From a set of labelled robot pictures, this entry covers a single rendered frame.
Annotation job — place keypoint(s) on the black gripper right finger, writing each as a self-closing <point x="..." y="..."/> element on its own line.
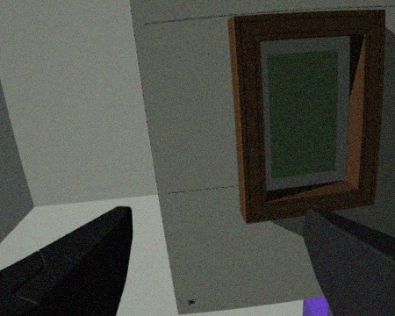
<point x="354" y="264"/>

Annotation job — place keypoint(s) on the brown wooden picture frame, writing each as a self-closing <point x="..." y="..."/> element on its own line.
<point x="308" y="99"/>

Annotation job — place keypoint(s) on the grey flat rectangular board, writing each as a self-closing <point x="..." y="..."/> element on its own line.
<point x="217" y="261"/>

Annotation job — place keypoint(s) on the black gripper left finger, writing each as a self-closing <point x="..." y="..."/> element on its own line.
<point x="82" y="274"/>

